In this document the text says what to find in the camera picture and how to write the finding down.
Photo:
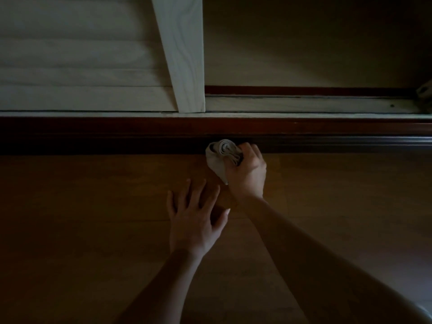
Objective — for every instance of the person's left hand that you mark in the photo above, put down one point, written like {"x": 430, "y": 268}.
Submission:
{"x": 192, "y": 229}

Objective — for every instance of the person's right hand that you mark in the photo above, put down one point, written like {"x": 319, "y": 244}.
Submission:
{"x": 249, "y": 178}

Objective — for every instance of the grey cleaning cloth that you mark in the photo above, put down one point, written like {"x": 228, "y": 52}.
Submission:
{"x": 216, "y": 165}

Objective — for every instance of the black baseboard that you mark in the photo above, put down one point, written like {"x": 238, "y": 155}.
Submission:
{"x": 101, "y": 145}

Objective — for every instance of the person's right forearm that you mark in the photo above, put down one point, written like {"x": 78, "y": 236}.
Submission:
{"x": 320, "y": 266}

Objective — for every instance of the person's left forearm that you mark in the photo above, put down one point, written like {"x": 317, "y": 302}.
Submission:
{"x": 162, "y": 293}

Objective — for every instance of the brown inner wooden strip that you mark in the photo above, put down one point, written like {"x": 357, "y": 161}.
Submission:
{"x": 303, "y": 91}

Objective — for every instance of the cream closet inner panel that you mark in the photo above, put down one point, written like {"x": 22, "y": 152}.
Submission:
{"x": 303, "y": 40}

